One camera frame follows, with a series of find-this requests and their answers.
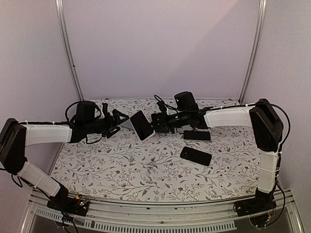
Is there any left aluminium frame post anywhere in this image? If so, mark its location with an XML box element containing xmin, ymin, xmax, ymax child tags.
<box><xmin>55</xmin><ymin>0</ymin><xmax>84</xmax><ymax>100</ymax></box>

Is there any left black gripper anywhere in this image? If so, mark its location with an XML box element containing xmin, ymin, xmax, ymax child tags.
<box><xmin>86</xmin><ymin>109</ymin><xmax>130</xmax><ymax>138</ymax></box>

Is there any floral patterned table mat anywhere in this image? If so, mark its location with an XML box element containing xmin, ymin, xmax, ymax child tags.
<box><xmin>50</xmin><ymin>98</ymin><xmax>276</xmax><ymax>203</ymax></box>

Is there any front aluminium rail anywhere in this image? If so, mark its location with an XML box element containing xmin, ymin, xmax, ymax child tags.
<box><xmin>21</xmin><ymin>189</ymin><xmax>307</xmax><ymax>233</ymax></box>

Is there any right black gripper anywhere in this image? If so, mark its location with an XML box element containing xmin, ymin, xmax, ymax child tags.
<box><xmin>147</xmin><ymin>111</ymin><xmax>189</xmax><ymax>134</ymax></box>

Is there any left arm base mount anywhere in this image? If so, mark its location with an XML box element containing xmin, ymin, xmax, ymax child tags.
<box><xmin>47</xmin><ymin>196</ymin><xmax>89</xmax><ymax>216</ymax></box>

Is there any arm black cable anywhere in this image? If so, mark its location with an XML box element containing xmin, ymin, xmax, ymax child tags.
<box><xmin>64</xmin><ymin>100</ymin><xmax>103</xmax><ymax>145</ymax></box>
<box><xmin>153</xmin><ymin>94</ymin><xmax>291</xmax><ymax>151</ymax></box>

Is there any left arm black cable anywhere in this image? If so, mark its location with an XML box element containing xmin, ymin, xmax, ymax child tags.
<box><xmin>64</xmin><ymin>100</ymin><xmax>103</xmax><ymax>145</ymax></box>

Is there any aluminium frame post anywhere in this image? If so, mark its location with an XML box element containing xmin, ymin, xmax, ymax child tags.
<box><xmin>239</xmin><ymin>0</ymin><xmax>267</xmax><ymax>103</ymax></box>
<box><xmin>55</xmin><ymin>0</ymin><xmax>84</xmax><ymax>100</ymax></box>

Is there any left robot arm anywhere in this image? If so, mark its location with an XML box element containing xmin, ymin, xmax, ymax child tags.
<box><xmin>0</xmin><ymin>101</ymin><xmax>129</xmax><ymax>211</ymax></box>

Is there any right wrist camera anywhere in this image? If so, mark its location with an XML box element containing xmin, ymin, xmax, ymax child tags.
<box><xmin>157</xmin><ymin>101</ymin><xmax>168</xmax><ymax>115</ymax></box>

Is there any right aluminium frame post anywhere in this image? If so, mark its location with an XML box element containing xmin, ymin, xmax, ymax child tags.
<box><xmin>239</xmin><ymin>0</ymin><xmax>267</xmax><ymax>103</ymax></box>

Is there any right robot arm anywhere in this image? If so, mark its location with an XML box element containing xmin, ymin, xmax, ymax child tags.
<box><xmin>145</xmin><ymin>126</ymin><xmax>279</xmax><ymax>212</ymax></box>

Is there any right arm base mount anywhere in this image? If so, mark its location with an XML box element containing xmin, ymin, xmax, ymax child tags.
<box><xmin>233</xmin><ymin>198</ymin><xmax>276</xmax><ymax>229</ymax></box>

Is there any black phone with white edge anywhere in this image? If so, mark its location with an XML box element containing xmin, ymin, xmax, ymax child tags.
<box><xmin>129</xmin><ymin>110</ymin><xmax>155</xmax><ymax>141</ymax></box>

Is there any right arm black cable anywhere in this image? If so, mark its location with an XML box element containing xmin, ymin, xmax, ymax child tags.
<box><xmin>153</xmin><ymin>94</ymin><xmax>291</xmax><ymax>151</ymax></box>

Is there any light blue phone case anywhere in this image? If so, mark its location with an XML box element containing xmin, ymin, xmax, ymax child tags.
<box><xmin>119</xmin><ymin>119</ymin><xmax>134</xmax><ymax>130</ymax></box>

